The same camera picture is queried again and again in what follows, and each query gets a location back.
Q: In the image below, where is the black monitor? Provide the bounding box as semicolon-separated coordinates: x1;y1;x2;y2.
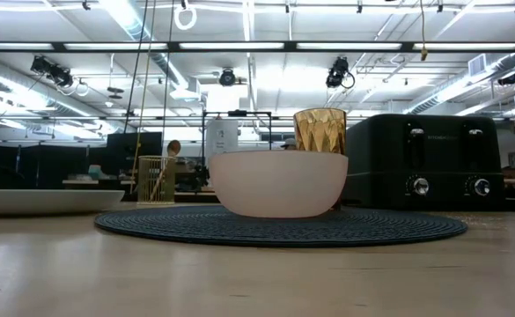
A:
106;131;164;175

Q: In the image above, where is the yellow hanging cable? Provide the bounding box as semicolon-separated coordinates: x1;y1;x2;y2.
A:
418;0;429;62

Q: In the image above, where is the black metal stand frame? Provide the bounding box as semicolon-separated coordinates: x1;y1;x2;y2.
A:
202;109;273;190

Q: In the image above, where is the black aluminium table frame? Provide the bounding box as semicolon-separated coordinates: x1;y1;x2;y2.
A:
173;192;221;203

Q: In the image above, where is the white cylinder with sign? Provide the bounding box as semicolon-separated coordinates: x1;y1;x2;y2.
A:
204;118;239;155

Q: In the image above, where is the amber faceted glass tumbler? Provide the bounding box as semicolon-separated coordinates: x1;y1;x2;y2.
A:
292;107;348;210

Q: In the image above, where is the pale pink bowl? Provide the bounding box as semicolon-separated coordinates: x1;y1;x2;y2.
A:
208;150;349;219

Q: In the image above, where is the white round plate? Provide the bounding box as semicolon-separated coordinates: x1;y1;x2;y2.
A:
0;188;126;216

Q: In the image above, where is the black hanging cable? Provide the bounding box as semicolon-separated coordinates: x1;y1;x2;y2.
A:
160;0;175;143
122;0;150;133

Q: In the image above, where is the white ceiling air vent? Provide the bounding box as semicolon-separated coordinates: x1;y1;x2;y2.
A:
467;53;488;77

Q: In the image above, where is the black ceiling spotlight cluster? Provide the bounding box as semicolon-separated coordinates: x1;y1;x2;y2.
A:
30;55;74;88

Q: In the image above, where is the round black ceiling spotlight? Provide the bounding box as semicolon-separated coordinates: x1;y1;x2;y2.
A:
218;68;237;87

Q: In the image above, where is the black ceiling spotlight with cable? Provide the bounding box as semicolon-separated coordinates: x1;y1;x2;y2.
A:
326;55;356;90

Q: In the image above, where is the overhead LED light bar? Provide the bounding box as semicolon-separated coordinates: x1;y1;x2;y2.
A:
0;41;515;54

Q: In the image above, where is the tan hanging cable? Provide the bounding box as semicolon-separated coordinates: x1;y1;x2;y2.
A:
129;0;157;195

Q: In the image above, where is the white hanging ring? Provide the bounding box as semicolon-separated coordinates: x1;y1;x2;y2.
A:
173;3;198;31

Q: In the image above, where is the black four-slot toaster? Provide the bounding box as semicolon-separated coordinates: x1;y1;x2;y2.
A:
342;113;506;211

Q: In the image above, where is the dark blue round placemat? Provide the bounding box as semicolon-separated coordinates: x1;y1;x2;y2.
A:
93;205;468;248

